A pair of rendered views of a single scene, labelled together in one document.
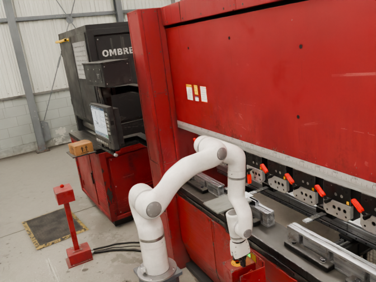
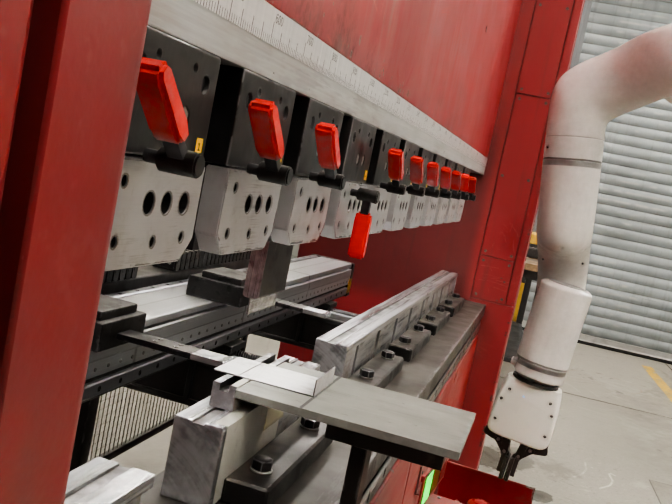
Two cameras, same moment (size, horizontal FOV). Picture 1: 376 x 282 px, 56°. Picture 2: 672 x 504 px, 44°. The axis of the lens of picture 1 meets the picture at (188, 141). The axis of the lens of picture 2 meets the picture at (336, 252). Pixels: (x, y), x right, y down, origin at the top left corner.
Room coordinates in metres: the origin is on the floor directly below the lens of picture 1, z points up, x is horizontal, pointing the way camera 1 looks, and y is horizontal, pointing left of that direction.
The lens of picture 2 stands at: (2.92, 0.38, 1.28)
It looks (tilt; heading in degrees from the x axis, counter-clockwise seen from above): 6 degrees down; 220
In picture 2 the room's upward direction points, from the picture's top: 12 degrees clockwise
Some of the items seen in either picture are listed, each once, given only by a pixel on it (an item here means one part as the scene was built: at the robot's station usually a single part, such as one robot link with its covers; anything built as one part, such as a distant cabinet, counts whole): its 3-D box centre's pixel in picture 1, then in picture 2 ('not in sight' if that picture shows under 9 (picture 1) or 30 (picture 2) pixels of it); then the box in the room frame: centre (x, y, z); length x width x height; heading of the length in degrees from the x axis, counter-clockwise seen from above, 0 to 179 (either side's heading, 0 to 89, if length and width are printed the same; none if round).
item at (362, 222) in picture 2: (249, 175); (358, 222); (2.01, -0.35, 1.20); 0.04 x 0.02 x 0.10; 116
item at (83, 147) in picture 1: (80, 147); not in sight; (3.78, 1.19, 1.04); 0.30 x 0.26 x 0.12; 30
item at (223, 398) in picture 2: (247, 197); (252, 379); (2.16, -0.35, 0.99); 0.20 x 0.03 x 0.03; 26
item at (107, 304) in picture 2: (265, 187); (138, 331); (2.25, -0.49, 1.01); 0.26 x 0.12 x 0.05; 116
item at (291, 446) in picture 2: (243, 214); (285, 458); (2.12, -0.30, 0.89); 0.30 x 0.05 x 0.03; 26
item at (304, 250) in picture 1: (308, 254); (375, 374); (1.61, -0.55, 0.89); 0.30 x 0.05 x 0.03; 26
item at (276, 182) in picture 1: (282, 174); (360, 179); (1.84, -0.50, 1.26); 0.15 x 0.09 x 0.17; 26
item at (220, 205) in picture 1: (226, 202); (361, 405); (2.12, -0.21, 1.00); 0.26 x 0.18 x 0.01; 116
